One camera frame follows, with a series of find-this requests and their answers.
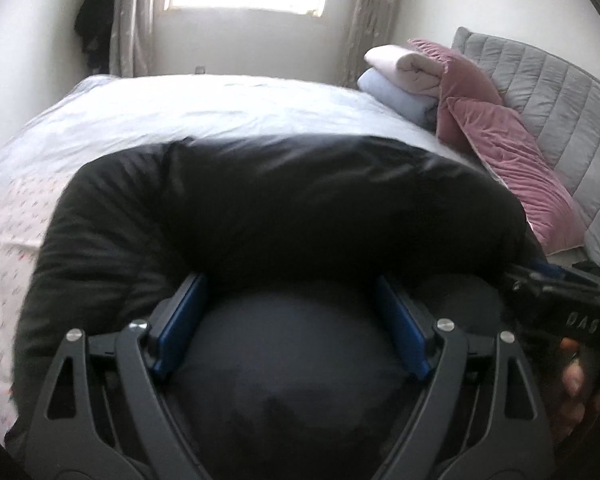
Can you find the floral printed sheet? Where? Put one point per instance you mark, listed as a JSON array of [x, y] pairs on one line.
[[15, 240]]

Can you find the black puffer jacket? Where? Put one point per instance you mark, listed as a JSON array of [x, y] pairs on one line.
[[280, 200]]

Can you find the folded pale pink blanket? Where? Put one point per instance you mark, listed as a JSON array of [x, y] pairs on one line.
[[405, 67]]

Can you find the grey quilted headboard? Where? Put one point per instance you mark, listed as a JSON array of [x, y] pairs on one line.
[[555, 90]]

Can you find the small pink velvet pillow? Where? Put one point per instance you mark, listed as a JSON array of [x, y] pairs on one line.
[[467, 77]]

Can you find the person's right hand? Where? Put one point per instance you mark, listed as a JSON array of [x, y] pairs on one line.
[[572, 375]]

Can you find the dark hanging clothes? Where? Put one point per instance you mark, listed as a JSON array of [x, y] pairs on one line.
[[95, 15]]

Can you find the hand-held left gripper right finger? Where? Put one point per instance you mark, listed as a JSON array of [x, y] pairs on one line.
[[402, 325]]

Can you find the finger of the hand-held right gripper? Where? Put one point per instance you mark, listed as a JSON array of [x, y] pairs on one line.
[[540, 274]]

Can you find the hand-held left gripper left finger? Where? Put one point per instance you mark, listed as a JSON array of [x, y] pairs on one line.
[[182, 325]]

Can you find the folded light blue blanket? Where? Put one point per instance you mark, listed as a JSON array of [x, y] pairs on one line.
[[395, 95]]

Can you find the large pink velvet pillow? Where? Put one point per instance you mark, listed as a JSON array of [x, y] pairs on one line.
[[525, 175]]

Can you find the patterned beige curtain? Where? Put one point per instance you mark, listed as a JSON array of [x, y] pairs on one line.
[[372, 20], [132, 15]]

